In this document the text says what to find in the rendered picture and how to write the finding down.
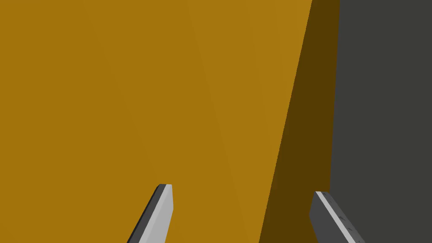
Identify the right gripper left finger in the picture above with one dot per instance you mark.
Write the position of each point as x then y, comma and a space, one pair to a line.
156, 219

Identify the orange door leaf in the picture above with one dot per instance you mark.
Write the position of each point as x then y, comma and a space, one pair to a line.
135, 101

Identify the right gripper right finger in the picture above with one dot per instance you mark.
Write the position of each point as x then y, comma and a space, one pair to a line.
329, 222

